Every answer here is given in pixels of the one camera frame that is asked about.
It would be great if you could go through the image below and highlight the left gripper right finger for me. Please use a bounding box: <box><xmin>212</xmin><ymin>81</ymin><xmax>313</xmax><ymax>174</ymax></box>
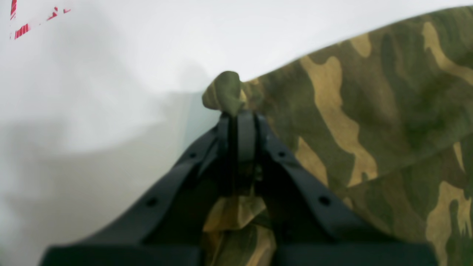
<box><xmin>236</xmin><ymin>111</ymin><xmax>437</xmax><ymax>266</ymax></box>

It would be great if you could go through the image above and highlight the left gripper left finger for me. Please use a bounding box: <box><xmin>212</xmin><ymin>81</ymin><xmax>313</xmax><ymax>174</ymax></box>
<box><xmin>41</xmin><ymin>113</ymin><xmax>232</xmax><ymax>266</ymax></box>

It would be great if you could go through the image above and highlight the camouflage T-shirt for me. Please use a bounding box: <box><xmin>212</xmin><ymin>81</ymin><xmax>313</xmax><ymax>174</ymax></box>
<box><xmin>202</xmin><ymin>6</ymin><xmax>473</xmax><ymax>266</ymax></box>

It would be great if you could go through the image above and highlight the red tape rectangle marking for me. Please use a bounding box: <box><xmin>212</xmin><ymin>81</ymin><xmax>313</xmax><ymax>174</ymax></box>
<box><xmin>8</xmin><ymin>0</ymin><xmax>75</xmax><ymax>41</ymax></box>

